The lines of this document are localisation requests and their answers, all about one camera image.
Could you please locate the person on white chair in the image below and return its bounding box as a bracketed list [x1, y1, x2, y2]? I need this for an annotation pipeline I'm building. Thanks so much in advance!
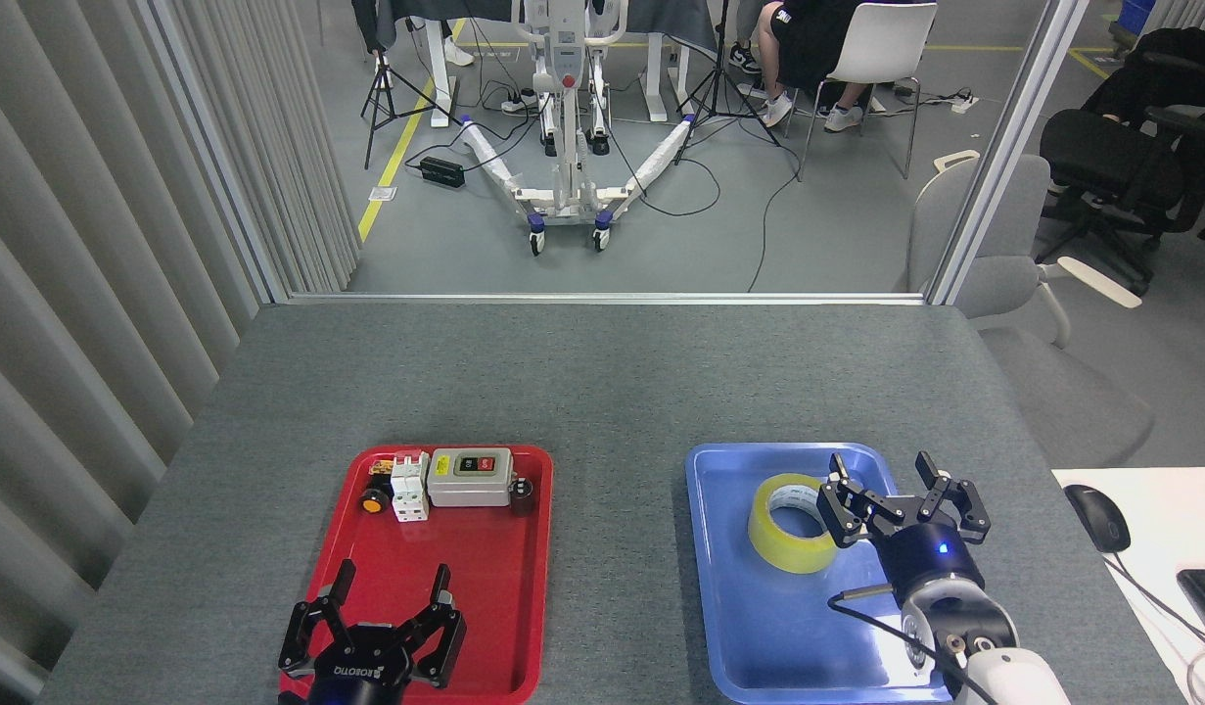
[756, 0, 916, 133]

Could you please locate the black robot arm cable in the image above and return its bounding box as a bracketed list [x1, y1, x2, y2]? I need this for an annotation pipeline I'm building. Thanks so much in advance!
[827, 585, 970, 701]

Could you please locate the white circuit breaker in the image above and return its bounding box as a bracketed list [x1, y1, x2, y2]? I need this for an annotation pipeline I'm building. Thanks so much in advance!
[391, 450, 431, 523]

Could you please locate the silver frame rail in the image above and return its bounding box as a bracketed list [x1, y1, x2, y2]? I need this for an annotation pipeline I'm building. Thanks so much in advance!
[287, 291, 931, 306]

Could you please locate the black computer mouse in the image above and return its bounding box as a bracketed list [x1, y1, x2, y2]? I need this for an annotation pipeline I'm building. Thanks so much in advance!
[1064, 485, 1132, 554]

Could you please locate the long black floor cable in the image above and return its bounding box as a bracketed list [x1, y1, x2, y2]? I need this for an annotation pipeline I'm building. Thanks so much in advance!
[747, 137, 809, 293]

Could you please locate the person on black chair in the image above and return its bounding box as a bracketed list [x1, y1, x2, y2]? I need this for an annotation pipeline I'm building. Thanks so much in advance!
[1082, 27, 1205, 123]

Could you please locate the grey office chair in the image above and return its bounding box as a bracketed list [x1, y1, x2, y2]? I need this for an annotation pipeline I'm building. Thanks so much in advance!
[896, 149, 1156, 469]

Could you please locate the black mouse cable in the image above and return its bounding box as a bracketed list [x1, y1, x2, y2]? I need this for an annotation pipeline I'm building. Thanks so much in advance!
[1111, 551, 1205, 667]

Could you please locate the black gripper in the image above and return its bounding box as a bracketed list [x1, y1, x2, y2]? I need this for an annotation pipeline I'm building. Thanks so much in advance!
[817, 450, 992, 598]
[277, 558, 466, 705]

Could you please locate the silver post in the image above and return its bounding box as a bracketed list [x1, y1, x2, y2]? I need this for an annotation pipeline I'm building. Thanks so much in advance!
[925, 0, 1092, 306]
[137, 0, 295, 305]

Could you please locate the yellow push button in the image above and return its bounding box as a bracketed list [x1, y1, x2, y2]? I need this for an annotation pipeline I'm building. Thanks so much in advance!
[359, 455, 397, 516]

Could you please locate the black tripod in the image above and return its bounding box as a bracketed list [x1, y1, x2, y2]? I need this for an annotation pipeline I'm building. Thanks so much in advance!
[674, 0, 784, 165]
[360, 49, 463, 170]

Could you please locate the white stand on wheels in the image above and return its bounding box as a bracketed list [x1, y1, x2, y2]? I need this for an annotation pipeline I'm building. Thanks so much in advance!
[460, 0, 696, 256]

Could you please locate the white plastic chair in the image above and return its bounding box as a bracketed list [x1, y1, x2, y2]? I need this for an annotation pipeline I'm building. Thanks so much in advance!
[798, 2, 939, 182]

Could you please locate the blue plastic tray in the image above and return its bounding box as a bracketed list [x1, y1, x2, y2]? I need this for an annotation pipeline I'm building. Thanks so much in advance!
[685, 442, 955, 705]

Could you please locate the red plastic tray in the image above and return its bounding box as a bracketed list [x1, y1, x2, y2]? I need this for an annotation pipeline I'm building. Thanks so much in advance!
[279, 444, 554, 705]

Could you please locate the yellow tape roll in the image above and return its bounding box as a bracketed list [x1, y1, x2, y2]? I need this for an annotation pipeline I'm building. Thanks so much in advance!
[748, 474, 840, 576]

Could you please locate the black office chair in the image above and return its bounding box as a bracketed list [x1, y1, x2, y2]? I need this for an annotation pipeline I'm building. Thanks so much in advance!
[1038, 49, 1205, 295]

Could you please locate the grey switch box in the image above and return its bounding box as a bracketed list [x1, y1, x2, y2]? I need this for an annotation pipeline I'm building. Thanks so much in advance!
[428, 447, 516, 508]

